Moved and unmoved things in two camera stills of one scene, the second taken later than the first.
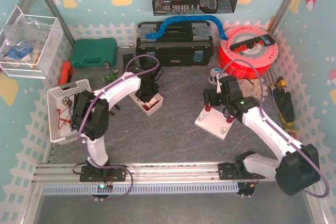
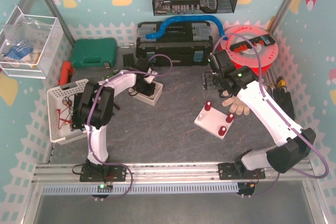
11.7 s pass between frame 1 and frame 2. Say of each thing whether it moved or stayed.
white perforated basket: stayed
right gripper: moved
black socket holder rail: stayed
